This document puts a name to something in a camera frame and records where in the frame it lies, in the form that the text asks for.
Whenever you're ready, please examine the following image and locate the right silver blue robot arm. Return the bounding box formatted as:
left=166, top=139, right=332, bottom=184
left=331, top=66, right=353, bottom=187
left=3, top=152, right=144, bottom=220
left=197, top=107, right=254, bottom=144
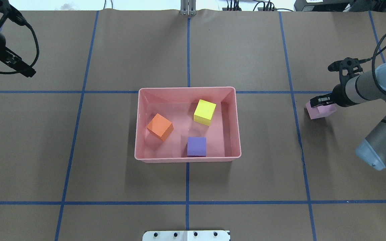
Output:
left=305, top=58, right=386, bottom=171

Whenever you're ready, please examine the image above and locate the purple foam block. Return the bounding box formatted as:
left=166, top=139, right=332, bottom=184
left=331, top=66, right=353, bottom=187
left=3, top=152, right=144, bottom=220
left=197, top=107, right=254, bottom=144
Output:
left=187, top=137, right=207, bottom=157

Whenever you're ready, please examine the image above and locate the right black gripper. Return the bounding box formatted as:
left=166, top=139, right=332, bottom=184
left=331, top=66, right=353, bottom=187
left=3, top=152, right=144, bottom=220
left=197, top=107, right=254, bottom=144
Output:
left=310, top=84, right=347, bottom=108

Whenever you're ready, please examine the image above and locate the pink plastic bin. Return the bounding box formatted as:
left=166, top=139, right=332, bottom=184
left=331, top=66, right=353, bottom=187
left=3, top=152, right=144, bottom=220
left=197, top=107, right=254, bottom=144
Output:
left=134, top=86, right=242, bottom=163

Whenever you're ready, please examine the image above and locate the white camera mast with base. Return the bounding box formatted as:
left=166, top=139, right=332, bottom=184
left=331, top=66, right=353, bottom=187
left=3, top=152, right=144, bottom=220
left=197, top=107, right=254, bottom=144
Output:
left=142, top=230, right=231, bottom=241

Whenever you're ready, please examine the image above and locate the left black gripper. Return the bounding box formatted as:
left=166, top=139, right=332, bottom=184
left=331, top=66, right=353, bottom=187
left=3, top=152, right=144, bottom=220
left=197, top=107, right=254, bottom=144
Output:
left=0, top=32, right=36, bottom=78

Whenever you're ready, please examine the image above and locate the pink foam block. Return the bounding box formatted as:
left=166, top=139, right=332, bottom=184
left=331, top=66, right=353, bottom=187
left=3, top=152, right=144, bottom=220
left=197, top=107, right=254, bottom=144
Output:
left=305, top=102, right=337, bottom=119

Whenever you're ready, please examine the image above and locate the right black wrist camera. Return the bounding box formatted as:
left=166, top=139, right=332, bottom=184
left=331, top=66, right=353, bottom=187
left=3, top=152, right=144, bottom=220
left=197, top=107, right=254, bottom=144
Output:
left=327, top=57, right=363, bottom=78

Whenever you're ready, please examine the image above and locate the orange foam block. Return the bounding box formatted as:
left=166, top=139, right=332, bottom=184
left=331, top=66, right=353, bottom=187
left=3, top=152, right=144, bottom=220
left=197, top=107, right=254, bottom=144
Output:
left=146, top=113, right=174, bottom=141

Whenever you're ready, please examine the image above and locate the left black camera cable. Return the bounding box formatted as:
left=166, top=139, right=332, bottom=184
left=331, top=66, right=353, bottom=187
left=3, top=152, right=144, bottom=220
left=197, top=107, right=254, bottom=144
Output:
left=0, top=20, right=40, bottom=75

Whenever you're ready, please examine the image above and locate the right black camera cable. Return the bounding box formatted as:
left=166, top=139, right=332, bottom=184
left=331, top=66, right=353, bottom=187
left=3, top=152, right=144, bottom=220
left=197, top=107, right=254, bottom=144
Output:
left=361, top=30, right=386, bottom=67

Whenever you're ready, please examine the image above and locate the aluminium frame post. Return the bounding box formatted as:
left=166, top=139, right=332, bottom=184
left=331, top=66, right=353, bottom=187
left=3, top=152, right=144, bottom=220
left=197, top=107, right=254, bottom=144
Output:
left=180, top=0, right=197, bottom=17

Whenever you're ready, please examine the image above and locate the black camera cable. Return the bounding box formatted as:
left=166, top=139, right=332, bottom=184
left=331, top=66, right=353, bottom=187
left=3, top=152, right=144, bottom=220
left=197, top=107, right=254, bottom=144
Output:
left=0, top=20, right=40, bottom=75
left=361, top=30, right=386, bottom=67

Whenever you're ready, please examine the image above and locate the yellow foam block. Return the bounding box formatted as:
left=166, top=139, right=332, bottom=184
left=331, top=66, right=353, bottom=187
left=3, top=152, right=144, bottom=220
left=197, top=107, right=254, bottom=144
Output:
left=193, top=99, right=216, bottom=126

